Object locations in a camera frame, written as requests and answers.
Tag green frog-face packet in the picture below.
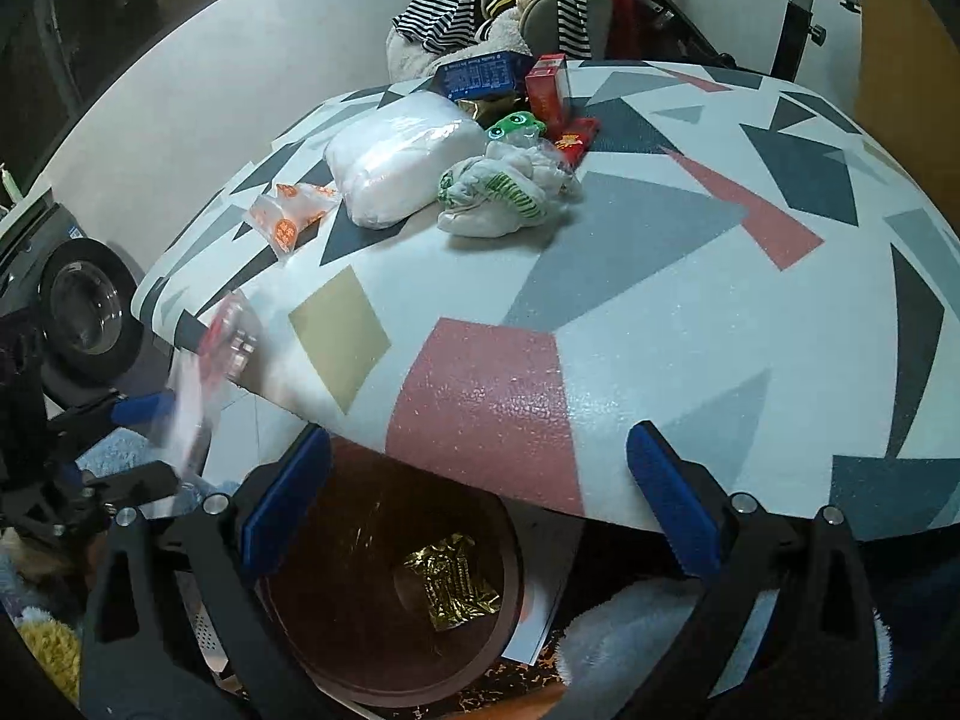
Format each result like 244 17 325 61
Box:
484 111 545 148

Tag fluffy white blue cloth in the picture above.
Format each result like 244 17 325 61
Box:
559 577 775 720

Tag red garment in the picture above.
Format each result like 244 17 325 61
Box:
604 0 647 59

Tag crumpled gold foil wrapper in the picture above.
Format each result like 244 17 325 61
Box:
403 532 506 631

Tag striped clothes on chair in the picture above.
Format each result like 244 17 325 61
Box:
386 0 623 85

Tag washing machine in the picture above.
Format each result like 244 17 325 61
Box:
0 195 170 407

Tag black exercise bike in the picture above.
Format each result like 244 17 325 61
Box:
615 0 865 85

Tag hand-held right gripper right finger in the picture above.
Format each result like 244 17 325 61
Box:
627 420 899 720

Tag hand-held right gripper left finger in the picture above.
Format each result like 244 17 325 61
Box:
79 426 335 720

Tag small orange-print clear bag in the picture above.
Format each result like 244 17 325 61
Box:
244 181 343 260

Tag orange wooden door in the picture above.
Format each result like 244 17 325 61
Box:
855 0 960 160

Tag fluffy yellow cloth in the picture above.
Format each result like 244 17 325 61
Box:
15 615 83 707

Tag white paper sheet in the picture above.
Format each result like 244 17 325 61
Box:
499 576 565 665

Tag fluffy blue mat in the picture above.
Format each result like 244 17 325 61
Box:
71 426 162 475

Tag white plastic bag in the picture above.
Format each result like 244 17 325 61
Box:
324 92 488 230

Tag green gold foil wrapper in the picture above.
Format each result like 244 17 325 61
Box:
457 94 520 125

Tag crumpled white green-print bag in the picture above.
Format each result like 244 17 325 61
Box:
437 141 585 238

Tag clear red-print plastic packet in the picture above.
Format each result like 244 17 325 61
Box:
161 291 265 482

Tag pile of clothes on chair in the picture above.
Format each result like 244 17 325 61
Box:
390 0 602 62

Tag red gold-print packet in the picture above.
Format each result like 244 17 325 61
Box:
547 116 604 170

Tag brown round waste bin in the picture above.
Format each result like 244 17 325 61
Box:
247 435 527 707

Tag blue box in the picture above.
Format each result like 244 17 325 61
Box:
437 51 527 103

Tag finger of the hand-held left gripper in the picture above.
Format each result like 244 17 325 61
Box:
56 461 185 512
45 390 181 442

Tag red white box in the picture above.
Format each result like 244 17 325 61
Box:
524 54 572 128

